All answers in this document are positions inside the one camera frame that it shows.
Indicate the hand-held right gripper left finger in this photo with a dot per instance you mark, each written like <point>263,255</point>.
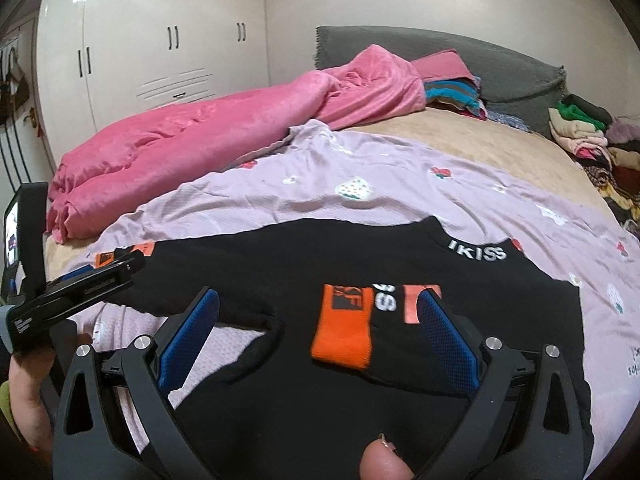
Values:
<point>192,330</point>

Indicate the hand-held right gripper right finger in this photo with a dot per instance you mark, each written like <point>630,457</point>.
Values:
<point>445,340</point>

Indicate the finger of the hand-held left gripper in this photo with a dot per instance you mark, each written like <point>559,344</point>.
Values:
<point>82,272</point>
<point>85,292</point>

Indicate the black t-shirt with orange print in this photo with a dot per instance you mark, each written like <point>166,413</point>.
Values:
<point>310,410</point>

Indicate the pile of mixed clothes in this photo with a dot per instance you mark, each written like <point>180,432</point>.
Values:
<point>595,145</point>

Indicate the person's left hand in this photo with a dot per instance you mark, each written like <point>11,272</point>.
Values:
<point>30,400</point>

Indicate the person's right hand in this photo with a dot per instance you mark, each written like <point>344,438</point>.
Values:
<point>387,462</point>

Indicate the lilac printed bed sheet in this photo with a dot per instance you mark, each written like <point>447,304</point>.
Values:
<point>400,200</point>

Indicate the pink fleece blanket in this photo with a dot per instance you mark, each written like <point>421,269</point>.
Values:
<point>175,150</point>

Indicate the hanging bag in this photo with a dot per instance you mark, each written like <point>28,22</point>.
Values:
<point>12,80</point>

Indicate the tan bed sheet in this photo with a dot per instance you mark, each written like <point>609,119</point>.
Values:
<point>500,145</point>

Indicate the dark patterned cloth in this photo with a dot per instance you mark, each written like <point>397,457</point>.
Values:
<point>507,121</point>

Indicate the striped colourful cloth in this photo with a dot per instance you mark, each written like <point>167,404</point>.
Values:
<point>452,95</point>

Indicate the white glossy wardrobe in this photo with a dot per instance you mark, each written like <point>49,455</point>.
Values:
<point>150,35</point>

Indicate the grey headboard cover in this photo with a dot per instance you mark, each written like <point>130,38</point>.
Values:
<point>515,80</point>

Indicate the pink folded cloth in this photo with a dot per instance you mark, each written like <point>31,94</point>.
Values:
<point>442,65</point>

